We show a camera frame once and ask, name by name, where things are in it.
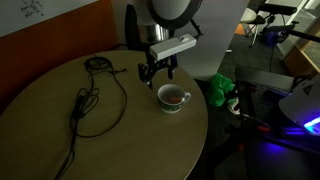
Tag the green plastic bag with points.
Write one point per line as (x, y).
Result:
(220, 90)

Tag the black metal bar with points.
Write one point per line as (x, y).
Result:
(305, 35)

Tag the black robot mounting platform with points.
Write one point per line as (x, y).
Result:
(276, 110)

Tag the orange marker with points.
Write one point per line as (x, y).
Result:
(173, 99)

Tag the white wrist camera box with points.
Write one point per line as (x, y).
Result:
(173, 46)

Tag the white cup green band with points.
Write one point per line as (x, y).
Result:
(171, 100)

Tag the white stool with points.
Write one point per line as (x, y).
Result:
(251, 16)

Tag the wood framed glass partition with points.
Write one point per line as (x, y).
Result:
(301, 56)

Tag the blue bin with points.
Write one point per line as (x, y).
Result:
(275, 36)

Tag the whiteboard with writing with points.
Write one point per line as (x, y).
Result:
(30, 13)

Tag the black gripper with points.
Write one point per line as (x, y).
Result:
(156, 66)

